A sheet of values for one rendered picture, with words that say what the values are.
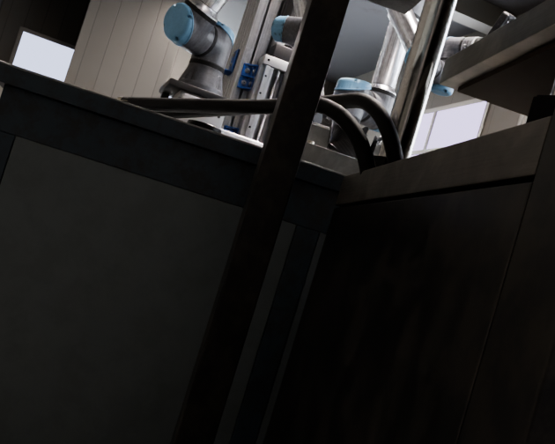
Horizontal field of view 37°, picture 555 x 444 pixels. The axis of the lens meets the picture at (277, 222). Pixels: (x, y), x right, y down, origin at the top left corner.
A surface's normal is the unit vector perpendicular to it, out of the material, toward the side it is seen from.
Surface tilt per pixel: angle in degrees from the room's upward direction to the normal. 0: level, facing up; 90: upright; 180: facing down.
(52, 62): 90
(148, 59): 90
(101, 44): 90
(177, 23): 97
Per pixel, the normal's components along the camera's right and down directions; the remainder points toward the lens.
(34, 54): 0.28, 0.03
